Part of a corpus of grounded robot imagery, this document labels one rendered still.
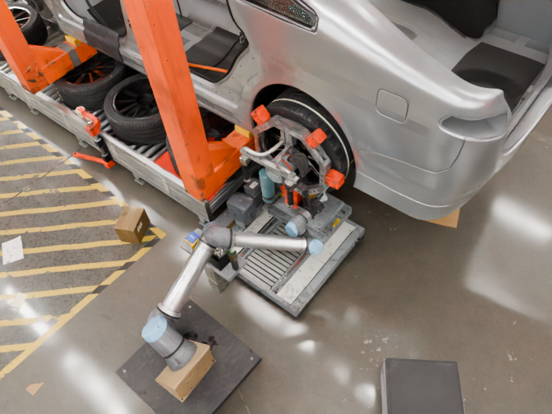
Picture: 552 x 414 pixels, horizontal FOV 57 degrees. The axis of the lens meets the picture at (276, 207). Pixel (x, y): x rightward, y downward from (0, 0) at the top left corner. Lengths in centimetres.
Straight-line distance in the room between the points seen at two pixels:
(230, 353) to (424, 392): 109
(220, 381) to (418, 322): 134
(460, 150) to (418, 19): 161
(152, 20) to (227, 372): 190
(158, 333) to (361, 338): 131
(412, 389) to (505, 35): 253
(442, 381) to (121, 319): 208
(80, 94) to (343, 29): 269
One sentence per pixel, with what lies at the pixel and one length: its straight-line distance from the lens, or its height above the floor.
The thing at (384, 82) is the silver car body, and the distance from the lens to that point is 247.
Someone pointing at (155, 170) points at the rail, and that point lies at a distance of 386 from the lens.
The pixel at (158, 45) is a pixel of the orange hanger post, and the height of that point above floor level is 172.
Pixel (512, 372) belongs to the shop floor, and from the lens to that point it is 352.
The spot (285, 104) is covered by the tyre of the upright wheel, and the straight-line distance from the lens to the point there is 298.
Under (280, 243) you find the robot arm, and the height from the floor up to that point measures 73.
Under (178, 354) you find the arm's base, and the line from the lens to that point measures 290.
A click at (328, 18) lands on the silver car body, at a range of 256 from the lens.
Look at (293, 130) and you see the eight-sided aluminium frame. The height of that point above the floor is 112.
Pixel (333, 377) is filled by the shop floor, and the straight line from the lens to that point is 330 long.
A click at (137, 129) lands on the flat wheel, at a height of 46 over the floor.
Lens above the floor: 312
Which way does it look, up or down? 52 degrees down
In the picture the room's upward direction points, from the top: 6 degrees counter-clockwise
